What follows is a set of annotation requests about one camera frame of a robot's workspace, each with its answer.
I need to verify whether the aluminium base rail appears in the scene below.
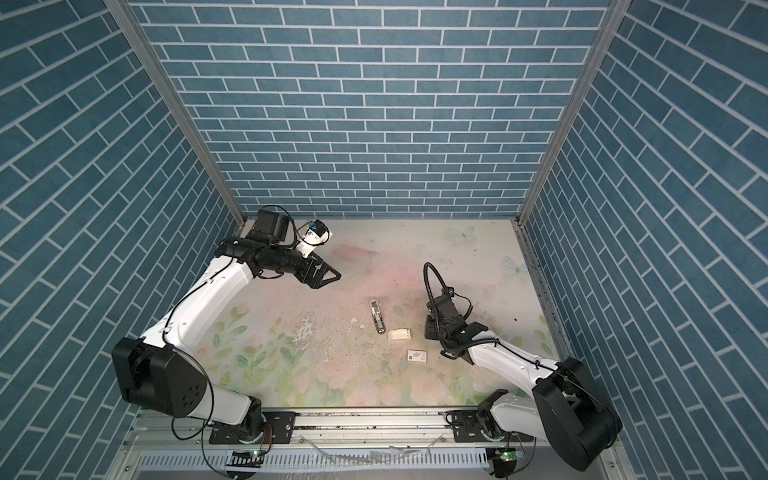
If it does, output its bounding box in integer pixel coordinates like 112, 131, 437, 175
106, 407, 633, 479

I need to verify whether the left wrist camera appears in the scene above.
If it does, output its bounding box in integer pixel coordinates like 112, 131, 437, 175
296, 219, 332, 258

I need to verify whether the open staple box tray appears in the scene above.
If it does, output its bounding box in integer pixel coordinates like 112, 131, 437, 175
387, 328, 412, 342

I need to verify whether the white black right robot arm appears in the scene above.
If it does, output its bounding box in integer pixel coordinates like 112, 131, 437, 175
425, 293, 623, 471

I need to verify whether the black corrugated cable conduit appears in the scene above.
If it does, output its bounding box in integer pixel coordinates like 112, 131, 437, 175
422, 262, 451, 304

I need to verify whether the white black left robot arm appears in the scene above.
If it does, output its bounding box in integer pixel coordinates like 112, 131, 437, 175
111, 205, 341, 441

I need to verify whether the white staple box sleeve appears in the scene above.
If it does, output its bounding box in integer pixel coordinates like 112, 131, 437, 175
406, 349, 428, 364

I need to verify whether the beige stapler base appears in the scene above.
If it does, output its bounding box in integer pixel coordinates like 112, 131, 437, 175
370, 300, 386, 334

